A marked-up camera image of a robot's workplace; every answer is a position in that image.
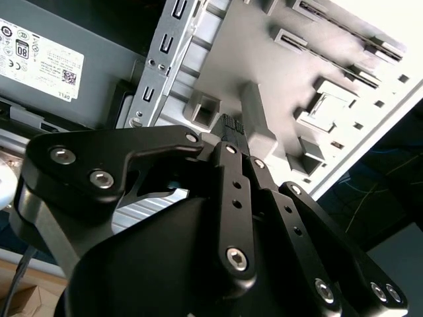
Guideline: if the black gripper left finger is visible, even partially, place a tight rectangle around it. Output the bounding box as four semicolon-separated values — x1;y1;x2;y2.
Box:
9;114;259;290

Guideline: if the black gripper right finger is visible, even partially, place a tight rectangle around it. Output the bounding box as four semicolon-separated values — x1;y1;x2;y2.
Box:
232;118;410;314

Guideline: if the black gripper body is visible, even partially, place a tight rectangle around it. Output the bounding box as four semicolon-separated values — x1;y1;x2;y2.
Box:
65;197;320;317

